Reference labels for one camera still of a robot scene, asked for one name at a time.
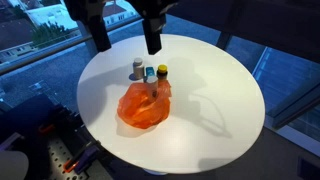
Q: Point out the white bottle with yellowish label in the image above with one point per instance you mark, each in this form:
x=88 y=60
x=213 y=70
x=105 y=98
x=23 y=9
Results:
x=138 y=69

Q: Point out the orange plastic bag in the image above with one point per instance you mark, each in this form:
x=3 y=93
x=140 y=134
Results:
x=143 y=108

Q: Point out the white rounded object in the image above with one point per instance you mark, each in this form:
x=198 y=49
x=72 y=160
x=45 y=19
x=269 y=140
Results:
x=12 y=166

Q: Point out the white table pedestal base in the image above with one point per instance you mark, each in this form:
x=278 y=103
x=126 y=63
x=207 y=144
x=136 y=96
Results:
x=155 y=172

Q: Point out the black bottle with yellow cap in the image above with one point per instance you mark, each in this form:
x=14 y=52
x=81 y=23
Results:
x=162 y=71

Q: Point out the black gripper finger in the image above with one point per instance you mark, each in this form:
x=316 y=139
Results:
x=152 y=35
x=100 y=31

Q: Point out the blue capped bottle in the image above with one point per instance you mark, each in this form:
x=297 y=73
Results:
x=149 y=72

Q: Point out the dark floor box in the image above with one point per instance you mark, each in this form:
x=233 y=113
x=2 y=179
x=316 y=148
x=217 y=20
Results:
x=309 y=169

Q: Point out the dark roller blind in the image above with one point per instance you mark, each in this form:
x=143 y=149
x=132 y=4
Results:
x=253 y=23

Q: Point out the metal window handrail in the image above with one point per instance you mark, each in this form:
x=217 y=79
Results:
x=43 y=50

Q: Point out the perforated metal mounting board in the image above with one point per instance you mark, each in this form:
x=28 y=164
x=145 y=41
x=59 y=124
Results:
x=63 y=158

